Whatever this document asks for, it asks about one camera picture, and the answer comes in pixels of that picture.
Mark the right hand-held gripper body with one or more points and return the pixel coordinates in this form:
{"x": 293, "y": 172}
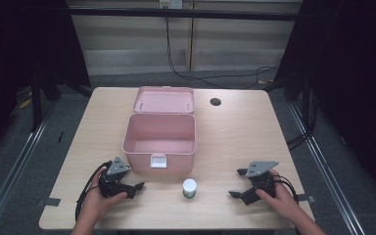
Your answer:
{"x": 261, "y": 182}

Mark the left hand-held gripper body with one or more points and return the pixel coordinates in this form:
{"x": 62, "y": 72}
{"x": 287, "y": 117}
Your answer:
{"x": 110, "y": 186}

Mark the pink plastic storage box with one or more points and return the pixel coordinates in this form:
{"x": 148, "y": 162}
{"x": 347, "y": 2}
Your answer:
{"x": 161, "y": 130}

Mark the person's left hand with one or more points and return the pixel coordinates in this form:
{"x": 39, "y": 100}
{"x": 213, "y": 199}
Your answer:
{"x": 96, "y": 204}

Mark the person's right hand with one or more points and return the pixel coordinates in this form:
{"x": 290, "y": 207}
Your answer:
{"x": 279, "y": 202}

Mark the grey tape strip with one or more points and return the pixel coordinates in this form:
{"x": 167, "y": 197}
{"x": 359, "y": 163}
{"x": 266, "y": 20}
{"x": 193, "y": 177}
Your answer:
{"x": 306, "y": 198}
{"x": 49, "y": 202}

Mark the small black floor marker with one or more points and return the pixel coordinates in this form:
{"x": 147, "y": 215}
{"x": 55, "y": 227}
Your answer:
{"x": 60, "y": 137}

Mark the black metal stand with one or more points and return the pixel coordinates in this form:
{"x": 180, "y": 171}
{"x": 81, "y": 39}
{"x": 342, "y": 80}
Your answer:
{"x": 36, "y": 104}

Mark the yellow tape piece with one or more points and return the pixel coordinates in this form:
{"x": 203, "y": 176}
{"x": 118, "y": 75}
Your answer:
{"x": 25, "y": 103}

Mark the black curtain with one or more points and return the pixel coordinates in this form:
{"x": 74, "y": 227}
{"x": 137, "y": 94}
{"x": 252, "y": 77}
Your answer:
{"x": 23, "y": 49}
{"x": 352, "y": 81}

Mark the black horizontal metal bar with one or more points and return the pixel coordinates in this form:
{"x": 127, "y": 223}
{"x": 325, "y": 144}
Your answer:
{"x": 182, "y": 14}

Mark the silver floor rail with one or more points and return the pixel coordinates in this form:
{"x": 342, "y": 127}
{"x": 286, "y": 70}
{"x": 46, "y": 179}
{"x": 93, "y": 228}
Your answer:
{"x": 19, "y": 163}
{"x": 326, "y": 176}

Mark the white wall socket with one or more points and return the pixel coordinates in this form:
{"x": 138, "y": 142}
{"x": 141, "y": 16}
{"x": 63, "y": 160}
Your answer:
{"x": 170, "y": 3}

